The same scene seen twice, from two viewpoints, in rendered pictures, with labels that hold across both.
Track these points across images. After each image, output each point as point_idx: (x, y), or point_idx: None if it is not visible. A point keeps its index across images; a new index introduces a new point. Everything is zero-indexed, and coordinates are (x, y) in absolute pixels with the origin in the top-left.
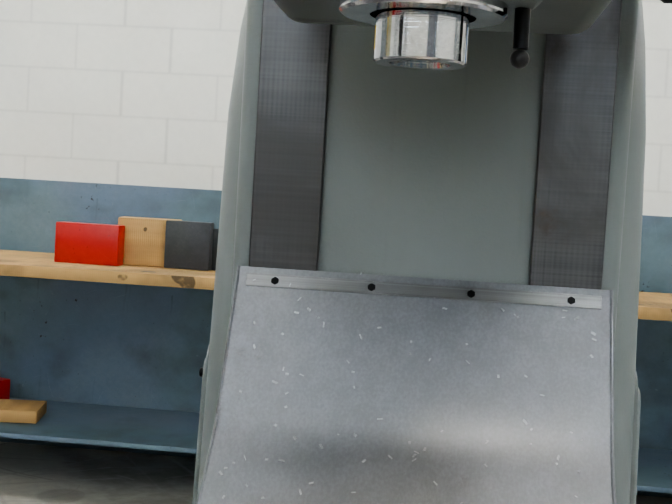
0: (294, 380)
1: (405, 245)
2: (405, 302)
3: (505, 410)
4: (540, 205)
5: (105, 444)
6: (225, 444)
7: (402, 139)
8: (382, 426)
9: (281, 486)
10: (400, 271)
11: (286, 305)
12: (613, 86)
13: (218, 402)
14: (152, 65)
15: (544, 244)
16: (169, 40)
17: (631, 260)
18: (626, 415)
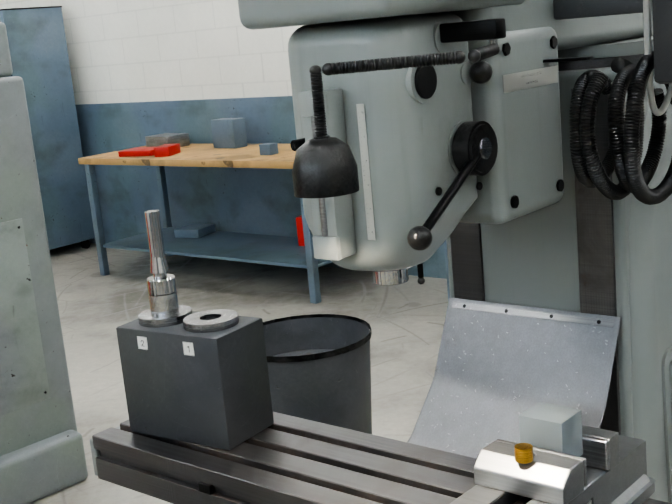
0: (468, 357)
1: (522, 289)
2: (520, 319)
3: (558, 378)
4: (581, 271)
5: None
6: (436, 386)
7: (515, 236)
8: (503, 382)
9: (454, 409)
10: (521, 302)
11: (468, 319)
12: (610, 210)
13: (436, 366)
14: None
15: (585, 291)
16: None
17: (639, 297)
18: (646, 379)
